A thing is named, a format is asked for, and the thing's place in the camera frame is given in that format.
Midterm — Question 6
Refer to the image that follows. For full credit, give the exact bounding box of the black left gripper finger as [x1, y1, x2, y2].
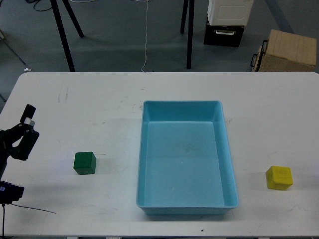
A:
[6, 104, 39, 161]

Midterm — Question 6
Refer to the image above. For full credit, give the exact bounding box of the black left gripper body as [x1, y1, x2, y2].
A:
[0, 128, 15, 159]

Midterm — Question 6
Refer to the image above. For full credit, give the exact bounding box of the green wooden block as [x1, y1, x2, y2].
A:
[73, 152, 96, 175]

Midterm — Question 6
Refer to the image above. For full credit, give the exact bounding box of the yellow wooden block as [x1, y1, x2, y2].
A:
[266, 166, 293, 190]

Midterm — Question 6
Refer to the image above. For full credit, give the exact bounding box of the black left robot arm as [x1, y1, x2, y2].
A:
[0, 104, 39, 175]

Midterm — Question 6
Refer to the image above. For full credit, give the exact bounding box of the black drawer box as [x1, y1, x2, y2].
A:
[203, 20, 245, 47]

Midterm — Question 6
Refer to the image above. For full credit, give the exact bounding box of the white appliance box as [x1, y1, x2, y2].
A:
[207, 0, 254, 26]

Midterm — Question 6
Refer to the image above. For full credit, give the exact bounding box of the black stand leg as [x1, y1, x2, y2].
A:
[50, 0, 75, 72]
[62, 0, 84, 38]
[180, 0, 189, 34]
[186, 0, 195, 70]

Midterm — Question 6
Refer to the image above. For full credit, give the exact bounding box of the black stand leg inner left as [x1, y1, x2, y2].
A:
[62, 0, 84, 38]

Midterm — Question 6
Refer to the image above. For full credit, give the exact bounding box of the blue plastic tray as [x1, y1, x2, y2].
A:
[136, 101, 239, 215]

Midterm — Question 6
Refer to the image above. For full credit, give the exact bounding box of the black stand leg inner right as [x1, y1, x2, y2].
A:
[180, 0, 189, 34]

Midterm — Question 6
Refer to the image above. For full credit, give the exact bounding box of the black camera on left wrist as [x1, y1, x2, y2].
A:
[0, 181, 24, 204]

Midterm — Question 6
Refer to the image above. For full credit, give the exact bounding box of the thin black cable tie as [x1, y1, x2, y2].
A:
[10, 203, 56, 214]

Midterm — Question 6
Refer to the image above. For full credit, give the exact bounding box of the white hanging cord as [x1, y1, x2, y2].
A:
[141, 0, 150, 73]

